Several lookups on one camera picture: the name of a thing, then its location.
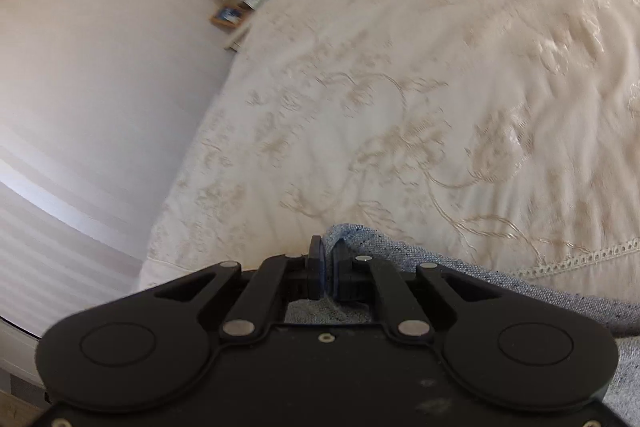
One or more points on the wooden photo frame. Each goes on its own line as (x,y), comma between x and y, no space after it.
(227,16)

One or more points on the cream nightstand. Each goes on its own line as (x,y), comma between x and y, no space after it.
(239,37)

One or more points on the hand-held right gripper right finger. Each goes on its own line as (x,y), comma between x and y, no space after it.
(345,272)

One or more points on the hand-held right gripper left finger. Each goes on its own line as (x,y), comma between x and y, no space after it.
(315,269)

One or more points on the cream embroidered bedspread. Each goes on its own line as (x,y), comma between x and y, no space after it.
(425,82)

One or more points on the grey speckled pants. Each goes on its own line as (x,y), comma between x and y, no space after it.
(500,292)

